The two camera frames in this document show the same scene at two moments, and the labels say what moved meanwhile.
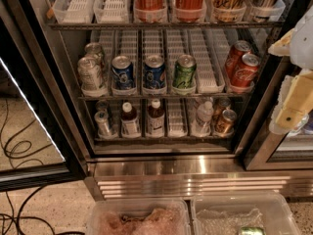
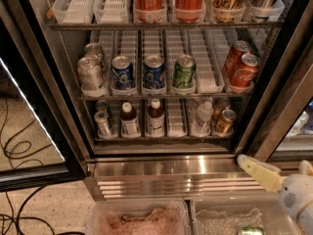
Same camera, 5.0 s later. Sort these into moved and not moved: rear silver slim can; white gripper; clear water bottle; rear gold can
Moved: white gripper
Not moved: rear silver slim can; rear gold can; clear water bottle
